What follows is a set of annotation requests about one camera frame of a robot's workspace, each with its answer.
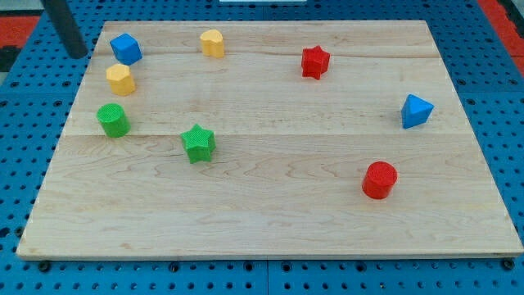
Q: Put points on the yellow heart block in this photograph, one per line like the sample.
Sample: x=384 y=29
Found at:
x=212 y=43

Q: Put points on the green star block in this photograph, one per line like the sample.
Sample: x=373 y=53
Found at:
x=198 y=143

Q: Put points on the red cylinder block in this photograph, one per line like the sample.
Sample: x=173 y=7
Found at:
x=379 y=180

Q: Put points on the yellow hexagon block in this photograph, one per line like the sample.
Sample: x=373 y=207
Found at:
x=120 y=79

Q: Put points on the blue cube block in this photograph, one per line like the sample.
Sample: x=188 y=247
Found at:
x=126 y=49

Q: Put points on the blue triangle block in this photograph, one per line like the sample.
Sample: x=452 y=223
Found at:
x=415 y=111

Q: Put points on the green cylinder block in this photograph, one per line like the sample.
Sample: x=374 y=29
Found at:
x=113 y=120

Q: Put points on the wooden board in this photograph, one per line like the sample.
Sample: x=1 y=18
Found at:
x=285 y=180

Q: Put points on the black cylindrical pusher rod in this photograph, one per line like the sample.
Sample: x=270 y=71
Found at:
x=66 y=27

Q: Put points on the red star block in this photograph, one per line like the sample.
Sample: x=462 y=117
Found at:
x=314 y=62

